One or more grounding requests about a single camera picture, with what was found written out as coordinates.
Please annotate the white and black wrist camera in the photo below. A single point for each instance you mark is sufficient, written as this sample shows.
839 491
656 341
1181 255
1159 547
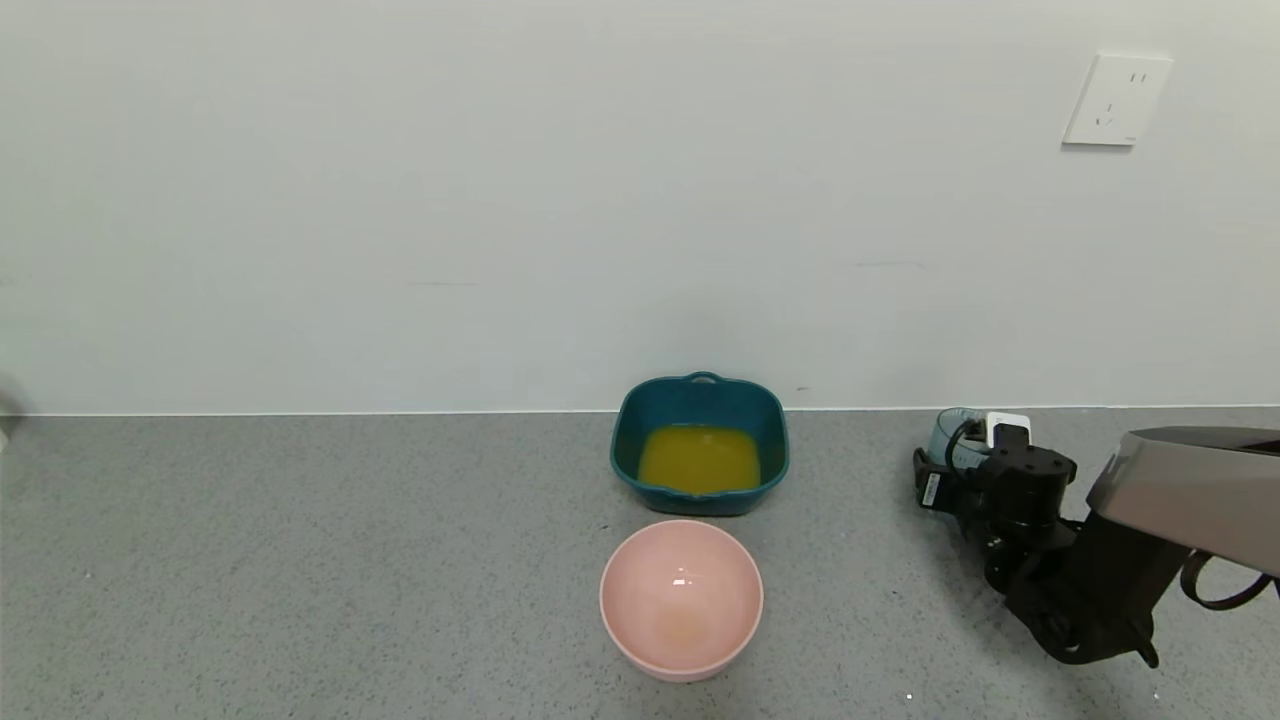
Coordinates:
1008 425

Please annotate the orange juice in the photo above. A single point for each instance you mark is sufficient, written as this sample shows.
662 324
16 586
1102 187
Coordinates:
700 460

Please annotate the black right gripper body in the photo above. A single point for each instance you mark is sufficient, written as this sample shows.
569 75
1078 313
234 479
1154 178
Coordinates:
931 488

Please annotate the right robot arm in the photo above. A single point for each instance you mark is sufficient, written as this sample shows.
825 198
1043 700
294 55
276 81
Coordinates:
1180 480

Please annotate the pink round bowl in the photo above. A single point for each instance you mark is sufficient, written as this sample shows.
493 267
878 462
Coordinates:
680 600

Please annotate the teal square plastic basin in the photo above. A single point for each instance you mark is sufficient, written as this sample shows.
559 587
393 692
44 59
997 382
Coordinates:
625 450

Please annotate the white wall power outlet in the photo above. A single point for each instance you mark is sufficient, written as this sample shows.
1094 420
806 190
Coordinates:
1115 100

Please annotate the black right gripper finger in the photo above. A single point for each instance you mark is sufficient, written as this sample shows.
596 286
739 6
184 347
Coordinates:
932 488

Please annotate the ribbed translucent blue cup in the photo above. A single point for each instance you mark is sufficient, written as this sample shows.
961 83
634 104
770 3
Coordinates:
950 430

